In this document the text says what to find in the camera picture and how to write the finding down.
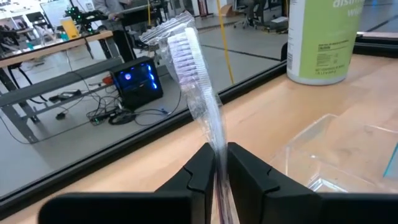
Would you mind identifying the black standing desk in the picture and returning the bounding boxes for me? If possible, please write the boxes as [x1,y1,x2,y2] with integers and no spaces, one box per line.
[111,4,167,63]

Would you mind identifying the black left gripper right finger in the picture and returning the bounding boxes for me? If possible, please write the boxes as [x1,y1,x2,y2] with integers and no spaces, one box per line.
[226,142,398,224]

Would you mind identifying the person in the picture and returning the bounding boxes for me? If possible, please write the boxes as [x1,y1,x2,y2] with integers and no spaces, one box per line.
[92,0,134,32]

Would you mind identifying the purple toothbrush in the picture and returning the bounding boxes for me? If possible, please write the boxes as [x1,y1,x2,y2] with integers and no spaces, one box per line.
[139,11,239,224]

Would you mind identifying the green disinfecting wipes canister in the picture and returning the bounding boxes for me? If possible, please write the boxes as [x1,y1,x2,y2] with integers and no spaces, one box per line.
[285,0,365,86]

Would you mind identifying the black floor cable bundle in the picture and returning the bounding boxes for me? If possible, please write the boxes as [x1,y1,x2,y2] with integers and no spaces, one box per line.
[55,90,183,127]

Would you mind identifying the yellow hanging cable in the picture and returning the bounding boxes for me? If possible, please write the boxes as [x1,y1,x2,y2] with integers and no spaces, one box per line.
[216,0,235,85]

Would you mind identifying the white board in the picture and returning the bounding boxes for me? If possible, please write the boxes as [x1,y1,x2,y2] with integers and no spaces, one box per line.
[40,0,72,27]

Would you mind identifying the black background robot rig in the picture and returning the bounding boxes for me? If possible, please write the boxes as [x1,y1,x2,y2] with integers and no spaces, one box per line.
[63,6,108,32]

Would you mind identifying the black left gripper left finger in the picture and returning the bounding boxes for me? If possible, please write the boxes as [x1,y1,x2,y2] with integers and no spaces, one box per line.
[39,142,216,224]

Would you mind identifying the yellow box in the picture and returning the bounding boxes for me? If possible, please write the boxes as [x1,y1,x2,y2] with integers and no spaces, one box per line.
[60,17,80,40]

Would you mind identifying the wooden workbench grey legs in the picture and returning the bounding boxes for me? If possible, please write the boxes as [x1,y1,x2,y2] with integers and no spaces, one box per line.
[0,30,125,144]

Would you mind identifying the brown cardboard box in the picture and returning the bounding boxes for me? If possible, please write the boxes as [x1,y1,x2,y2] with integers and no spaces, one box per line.
[219,4,238,17]

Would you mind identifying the black computer tower blue lights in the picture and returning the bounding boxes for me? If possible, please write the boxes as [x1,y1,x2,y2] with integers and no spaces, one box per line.
[109,56,164,110]

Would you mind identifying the black aluminium table frame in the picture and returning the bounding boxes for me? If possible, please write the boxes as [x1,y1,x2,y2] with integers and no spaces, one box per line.
[0,30,398,220]

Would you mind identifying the black office chair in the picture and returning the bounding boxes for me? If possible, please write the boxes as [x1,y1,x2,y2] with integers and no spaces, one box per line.
[233,0,282,32]

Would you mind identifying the clear acrylic organizer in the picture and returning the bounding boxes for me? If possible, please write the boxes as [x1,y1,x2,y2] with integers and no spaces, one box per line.
[269,113,398,194]

